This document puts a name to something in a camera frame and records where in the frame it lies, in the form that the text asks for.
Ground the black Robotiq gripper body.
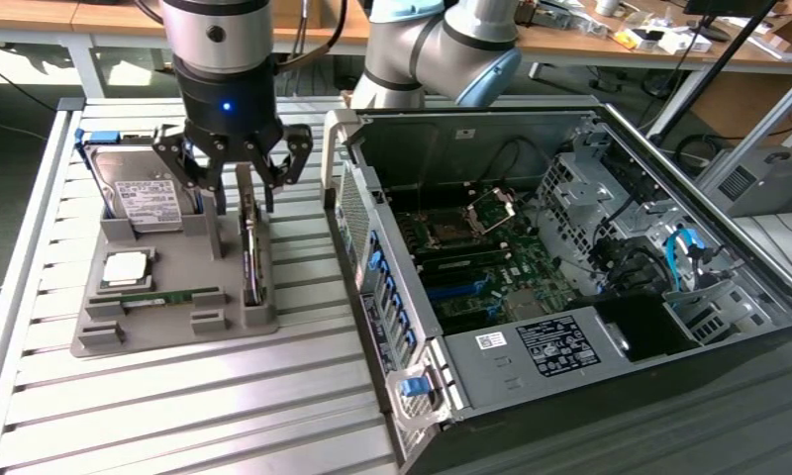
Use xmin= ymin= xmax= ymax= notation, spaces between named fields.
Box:
xmin=173 ymin=61 xmax=287 ymax=164

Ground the graphics card with metal bracket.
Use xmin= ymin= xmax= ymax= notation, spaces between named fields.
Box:
xmin=233 ymin=162 xmax=269 ymax=306

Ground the hard disk in blue caddy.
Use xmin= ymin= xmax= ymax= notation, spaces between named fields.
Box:
xmin=75 ymin=129 xmax=203 ymax=234

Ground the grey parts rack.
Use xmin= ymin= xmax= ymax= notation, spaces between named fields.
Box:
xmin=69 ymin=167 xmax=283 ymax=358

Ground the open PC case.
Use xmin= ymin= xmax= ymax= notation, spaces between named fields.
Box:
xmin=320 ymin=101 xmax=792 ymax=471

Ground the silver CPU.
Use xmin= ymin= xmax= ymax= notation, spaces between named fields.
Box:
xmin=100 ymin=250 xmax=157 ymax=288

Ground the CPU socket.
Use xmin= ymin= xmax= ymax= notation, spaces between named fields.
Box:
xmin=419 ymin=207 xmax=487 ymax=248

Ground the green RAM stick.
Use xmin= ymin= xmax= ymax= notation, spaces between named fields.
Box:
xmin=119 ymin=289 xmax=197 ymax=307

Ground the metal socket cover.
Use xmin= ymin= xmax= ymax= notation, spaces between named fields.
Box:
xmin=466 ymin=186 xmax=522 ymax=235

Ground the RAM stick with white label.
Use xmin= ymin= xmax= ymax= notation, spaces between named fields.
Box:
xmin=428 ymin=254 xmax=503 ymax=273

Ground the wooden desk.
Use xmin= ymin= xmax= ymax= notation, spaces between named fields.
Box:
xmin=0 ymin=0 xmax=792 ymax=100

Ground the blue expansion slot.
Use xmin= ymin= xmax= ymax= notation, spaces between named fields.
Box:
xmin=427 ymin=282 xmax=496 ymax=301

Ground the green Dell motherboard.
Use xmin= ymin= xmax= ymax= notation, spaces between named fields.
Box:
xmin=392 ymin=205 xmax=587 ymax=337

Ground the perforated metal disk bay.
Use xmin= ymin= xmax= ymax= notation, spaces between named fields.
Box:
xmin=538 ymin=150 xmax=642 ymax=238

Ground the silver chipset heatsink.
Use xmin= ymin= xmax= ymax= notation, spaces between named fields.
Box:
xmin=504 ymin=289 xmax=548 ymax=321

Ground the clear card retainer blue tab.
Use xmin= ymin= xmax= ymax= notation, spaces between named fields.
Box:
xmin=383 ymin=364 xmax=452 ymax=432

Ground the silver power supply unit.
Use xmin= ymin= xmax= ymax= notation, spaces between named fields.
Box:
xmin=438 ymin=305 xmax=635 ymax=413

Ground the white black yellow device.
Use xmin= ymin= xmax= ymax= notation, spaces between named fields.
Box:
xmin=614 ymin=27 xmax=667 ymax=51

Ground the small white box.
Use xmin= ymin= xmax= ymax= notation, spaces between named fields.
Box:
xmin=659 ymin=30 xmax=715 ymax=54

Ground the black tripod pole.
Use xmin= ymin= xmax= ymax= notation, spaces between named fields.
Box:
xmin=646 ymin=0 xmax=785 ymax=147

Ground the black monitor stand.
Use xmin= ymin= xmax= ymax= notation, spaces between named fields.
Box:
xmin=683 ymin=0 xmax=778 ymax=44

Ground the grey disk bay carrier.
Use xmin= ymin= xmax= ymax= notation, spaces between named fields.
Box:
xmin=659 ymin=276 xmax=771 ymax=347

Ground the grey computer tower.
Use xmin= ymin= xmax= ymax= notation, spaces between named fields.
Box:
xmin=696 ymin=147 xmax=792 ymax=219

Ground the blue SATA wire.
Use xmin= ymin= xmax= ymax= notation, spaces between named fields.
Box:
xmin=663 ymin=222 xmax=708 ymax=298

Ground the aluminium profile frame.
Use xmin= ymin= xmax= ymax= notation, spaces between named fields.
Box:
xmin=726 ymin=82 xmax=792 ymax=164

